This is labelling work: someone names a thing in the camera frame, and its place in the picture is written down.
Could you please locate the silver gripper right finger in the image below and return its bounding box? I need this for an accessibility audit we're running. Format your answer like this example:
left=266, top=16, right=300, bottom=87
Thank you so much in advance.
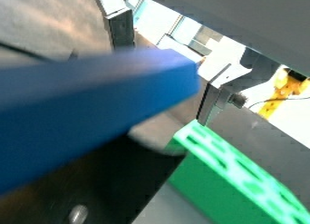
left=158, top=34, right=248, bottom=125

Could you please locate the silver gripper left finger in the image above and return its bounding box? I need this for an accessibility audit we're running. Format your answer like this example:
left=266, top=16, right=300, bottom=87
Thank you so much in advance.
left=97, top=0, right=135, bottom=50

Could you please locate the blue hexagonal prism bar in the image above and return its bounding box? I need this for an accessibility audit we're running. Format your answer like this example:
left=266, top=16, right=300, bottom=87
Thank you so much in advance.
left=0, top=49, right=199, bottom=195

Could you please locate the green shape sorter block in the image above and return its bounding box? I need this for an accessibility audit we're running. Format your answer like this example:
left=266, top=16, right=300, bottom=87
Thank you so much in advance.
left=169, top=121, right=310, bottom=224

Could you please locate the black curved cradle stand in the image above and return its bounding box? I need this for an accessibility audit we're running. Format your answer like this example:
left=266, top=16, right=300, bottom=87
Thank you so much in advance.
left=0, top=135, right=185, bottom=224

